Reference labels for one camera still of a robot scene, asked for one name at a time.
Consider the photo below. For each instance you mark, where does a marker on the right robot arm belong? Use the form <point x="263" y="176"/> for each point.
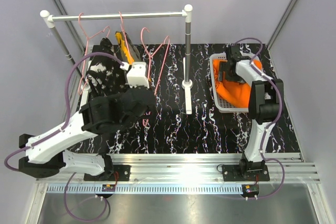
<point x="264" y="110"/>

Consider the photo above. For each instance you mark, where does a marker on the pink hanger with black trousers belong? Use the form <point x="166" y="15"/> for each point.
<point x="83" y="81"/>

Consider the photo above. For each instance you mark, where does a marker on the white slotted cable duct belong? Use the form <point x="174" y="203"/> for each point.
<point x="82" y="188"/>

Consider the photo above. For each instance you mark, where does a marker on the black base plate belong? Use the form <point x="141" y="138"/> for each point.
<point x="232" y="173"/>
<point x="121" y="172"/>

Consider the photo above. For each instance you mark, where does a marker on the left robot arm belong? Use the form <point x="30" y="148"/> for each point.
<point x="47" y="154"/>

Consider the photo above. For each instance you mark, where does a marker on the black marble pattern mat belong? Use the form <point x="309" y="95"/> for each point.
<point x="170" y="130"/>

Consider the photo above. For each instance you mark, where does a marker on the pink hanger with camouflage trousers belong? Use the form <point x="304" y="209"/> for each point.
<point x="123" y="32"/>

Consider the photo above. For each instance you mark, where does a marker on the silver white clothes rack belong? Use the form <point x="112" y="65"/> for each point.
<point x="186" y="13"/>

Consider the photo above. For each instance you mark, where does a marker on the aluminium mounting rail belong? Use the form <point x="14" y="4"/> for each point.
<point x="192" y="169"/>

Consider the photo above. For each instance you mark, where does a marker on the black white patterned trousers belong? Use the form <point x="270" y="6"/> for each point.
<point x="105" y="77"/>

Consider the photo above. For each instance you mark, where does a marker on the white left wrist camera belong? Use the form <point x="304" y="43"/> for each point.
<point x="136" y="74"/>

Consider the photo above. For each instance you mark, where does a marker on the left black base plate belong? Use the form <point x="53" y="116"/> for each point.
<point x="121" y="172"/>

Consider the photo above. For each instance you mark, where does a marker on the orange trousers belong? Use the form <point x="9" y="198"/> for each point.
<point x="237" y="94"/>

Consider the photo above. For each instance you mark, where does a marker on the camouflage yellow trousers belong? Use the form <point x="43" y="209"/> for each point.
<point x="121" y="43"/>

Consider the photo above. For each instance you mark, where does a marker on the white plastic basket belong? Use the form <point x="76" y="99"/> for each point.
<point x="223" y="103"/>

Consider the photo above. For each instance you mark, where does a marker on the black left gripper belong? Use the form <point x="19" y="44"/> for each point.
<point x="153" y="108"/>

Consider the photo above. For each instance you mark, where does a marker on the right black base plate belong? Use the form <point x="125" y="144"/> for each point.
<point x="232" y="173"/>

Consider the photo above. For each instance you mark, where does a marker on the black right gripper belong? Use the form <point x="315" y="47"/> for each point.
<point x="223" y="67"/>

